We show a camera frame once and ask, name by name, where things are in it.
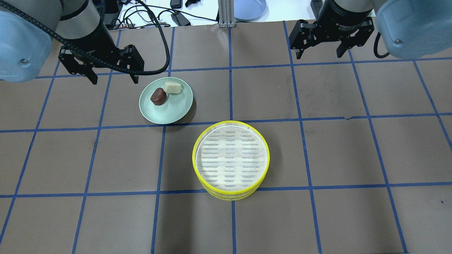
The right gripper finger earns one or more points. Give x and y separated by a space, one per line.
302 43
346 43

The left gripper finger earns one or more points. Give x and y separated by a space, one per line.
134 77
86 70

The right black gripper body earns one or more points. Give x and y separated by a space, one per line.
339 14

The white steamed bun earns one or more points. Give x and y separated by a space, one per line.
172 87

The yellow steamer layer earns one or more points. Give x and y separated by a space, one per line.
231 197
230 157

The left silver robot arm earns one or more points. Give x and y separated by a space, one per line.
25 47

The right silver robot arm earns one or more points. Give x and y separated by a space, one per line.
407 29

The brown steamed bun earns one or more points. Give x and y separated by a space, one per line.
159 97

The light green plate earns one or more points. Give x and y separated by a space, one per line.
166 100

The blue plate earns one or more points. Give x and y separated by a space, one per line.
249 10

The small black power brick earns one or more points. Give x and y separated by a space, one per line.
180 19

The aluminium frame post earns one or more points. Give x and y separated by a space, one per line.
226 14

